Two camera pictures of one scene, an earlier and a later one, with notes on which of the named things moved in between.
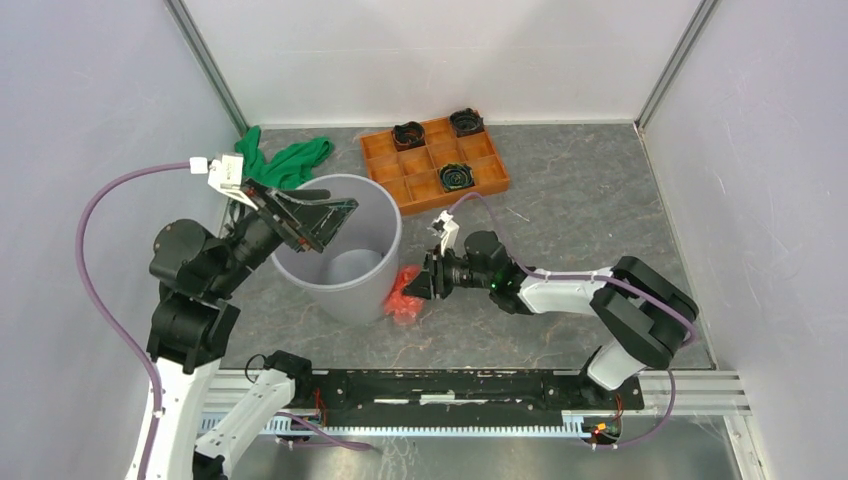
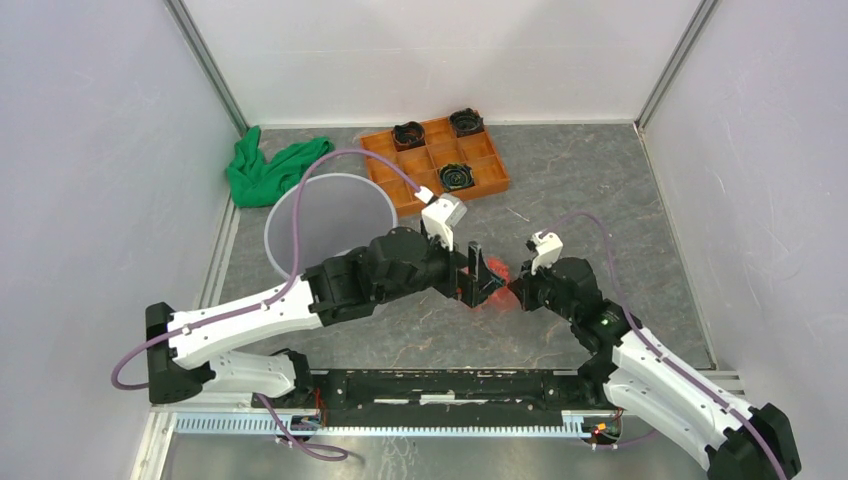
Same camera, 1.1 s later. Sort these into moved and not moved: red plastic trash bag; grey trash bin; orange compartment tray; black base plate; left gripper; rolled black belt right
Moved: left gripper; red plastic trash bag
Not moved: grey trash bin; black base plate; rolled black belt right; orange compartment tray
